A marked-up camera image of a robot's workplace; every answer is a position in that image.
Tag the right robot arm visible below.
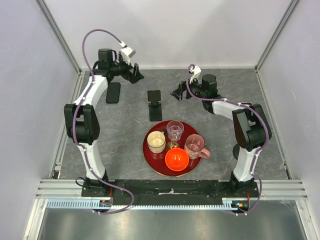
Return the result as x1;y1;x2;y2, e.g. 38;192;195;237
170;74;272;197

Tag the pink cased phone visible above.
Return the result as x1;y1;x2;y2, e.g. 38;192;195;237
240;102;253;106

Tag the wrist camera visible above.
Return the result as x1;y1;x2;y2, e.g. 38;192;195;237
188;64;202;84
119;41;136;65

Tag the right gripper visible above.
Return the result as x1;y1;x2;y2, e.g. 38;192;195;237
170;74;207;102

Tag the black cased phone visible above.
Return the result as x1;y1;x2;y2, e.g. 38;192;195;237
105;82;121;104

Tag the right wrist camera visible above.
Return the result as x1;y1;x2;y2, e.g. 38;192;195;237
188;64;202;84

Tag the orange bowl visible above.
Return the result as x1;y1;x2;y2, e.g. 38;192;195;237
164;148;190;172

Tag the grey slotted cable duct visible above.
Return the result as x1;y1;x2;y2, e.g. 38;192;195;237
46;198;240;211

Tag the black folding phone stand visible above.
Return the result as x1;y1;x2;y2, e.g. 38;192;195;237
147;90;163;122

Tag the cream ceramic cup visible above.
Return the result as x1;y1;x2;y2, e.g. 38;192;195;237
147;131;166;154

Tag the red round tray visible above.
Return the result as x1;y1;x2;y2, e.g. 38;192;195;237
142;120;202;177

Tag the clear faceted glass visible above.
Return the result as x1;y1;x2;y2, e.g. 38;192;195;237
166;120;184;142

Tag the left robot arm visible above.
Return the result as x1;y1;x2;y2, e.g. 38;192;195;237
63;45;143;197

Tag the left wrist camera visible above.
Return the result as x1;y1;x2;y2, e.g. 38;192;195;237
119;41;136;65

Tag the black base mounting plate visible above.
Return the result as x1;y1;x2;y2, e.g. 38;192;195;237
76;179;259;205

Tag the pink ghost mug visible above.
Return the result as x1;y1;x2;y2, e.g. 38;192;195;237
184;134;211;160

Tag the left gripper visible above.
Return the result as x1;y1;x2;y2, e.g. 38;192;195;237
110;54;144;85

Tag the black round-base clamp stand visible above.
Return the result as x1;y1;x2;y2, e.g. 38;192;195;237
232;144;240;160

